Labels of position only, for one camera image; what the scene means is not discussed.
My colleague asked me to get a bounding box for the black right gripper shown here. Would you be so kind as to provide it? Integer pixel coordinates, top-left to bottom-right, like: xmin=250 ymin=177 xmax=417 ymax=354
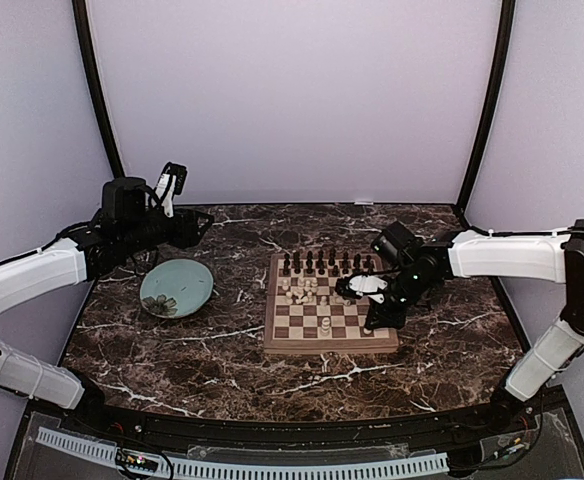
xmin=364 ymin=265 xmax=435 ymax=330

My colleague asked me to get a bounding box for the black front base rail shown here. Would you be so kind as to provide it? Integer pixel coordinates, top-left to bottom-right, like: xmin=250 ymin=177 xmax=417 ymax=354
xmin=21 ymin=387 xmax=573 ymax=459

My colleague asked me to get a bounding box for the wooden chess board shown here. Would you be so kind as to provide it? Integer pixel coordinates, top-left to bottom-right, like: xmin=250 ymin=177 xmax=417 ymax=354
xmin=263 ymin=250 xmax=399 ymax=355

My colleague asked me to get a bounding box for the white cable duct strip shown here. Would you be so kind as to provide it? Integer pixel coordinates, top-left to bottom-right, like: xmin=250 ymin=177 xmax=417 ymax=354
xmin=35 ymin=427 xmax=449 ymax=479

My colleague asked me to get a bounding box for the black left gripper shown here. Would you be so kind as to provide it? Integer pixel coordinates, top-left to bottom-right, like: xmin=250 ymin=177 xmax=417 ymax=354
xmin=121 ymin=205 xmax=214 ymax=256

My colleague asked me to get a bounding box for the white chess king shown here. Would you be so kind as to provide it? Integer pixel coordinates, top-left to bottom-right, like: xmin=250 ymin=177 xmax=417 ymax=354
xmin=319 ymin=317 xmax=331 ymax=338

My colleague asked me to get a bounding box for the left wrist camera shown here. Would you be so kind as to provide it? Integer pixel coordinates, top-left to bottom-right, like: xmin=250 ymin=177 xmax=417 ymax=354
xmin=154 ymin=162 xmax=187 ymax=217

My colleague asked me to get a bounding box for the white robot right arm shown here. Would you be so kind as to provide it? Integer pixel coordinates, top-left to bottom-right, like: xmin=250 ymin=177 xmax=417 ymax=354
xmin=348 ymin=220 xmax=584 ymax=434

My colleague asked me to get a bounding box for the teal ceramic flower plate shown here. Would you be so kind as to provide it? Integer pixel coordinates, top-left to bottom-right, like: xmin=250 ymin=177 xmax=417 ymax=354
xmin=139 ymin=259 xmax=214 ymax=319

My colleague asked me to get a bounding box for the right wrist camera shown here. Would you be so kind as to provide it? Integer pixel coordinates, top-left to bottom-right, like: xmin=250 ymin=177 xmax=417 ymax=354
xmin=335 ymin=274 xmax=388 ymax=304

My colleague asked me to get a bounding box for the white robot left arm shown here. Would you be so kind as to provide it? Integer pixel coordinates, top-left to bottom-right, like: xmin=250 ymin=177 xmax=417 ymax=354
xmin=0 ymin=208 xmax=214 ymax=436

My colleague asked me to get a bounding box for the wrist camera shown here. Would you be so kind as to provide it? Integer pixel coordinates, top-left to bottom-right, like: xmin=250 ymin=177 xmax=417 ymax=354
xmin=335 ymin=274 xmax=388 ymax=304
xmin=154 ymin=162 xmax=187 ymax=217

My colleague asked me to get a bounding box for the black left frame post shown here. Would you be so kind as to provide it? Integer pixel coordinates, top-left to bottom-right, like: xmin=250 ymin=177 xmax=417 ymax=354
xmin=71 ymin=0 xmax=125 ymax=178

